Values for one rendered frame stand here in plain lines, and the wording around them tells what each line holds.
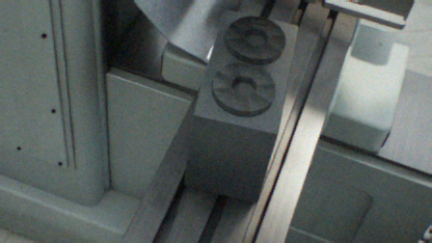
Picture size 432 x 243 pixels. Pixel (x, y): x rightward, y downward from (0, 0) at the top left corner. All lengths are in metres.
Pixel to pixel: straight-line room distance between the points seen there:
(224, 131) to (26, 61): 0.68
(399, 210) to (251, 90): 0.68
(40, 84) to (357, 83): 0.69
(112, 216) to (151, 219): 0.83
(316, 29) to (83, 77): 0.51
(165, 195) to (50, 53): 0.51
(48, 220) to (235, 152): 1.04
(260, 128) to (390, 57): 0.63
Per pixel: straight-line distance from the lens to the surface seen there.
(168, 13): 1.34
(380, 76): 1.43
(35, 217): 1.92
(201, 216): 1.03
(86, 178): 1.77
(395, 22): 1.37
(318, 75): 1.24
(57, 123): 1.61
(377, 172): 1.44
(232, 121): 0.90
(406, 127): 1.48
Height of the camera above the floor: 1.81
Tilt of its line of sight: 52 degrees down
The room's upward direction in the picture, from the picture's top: 9 degrees clockwise
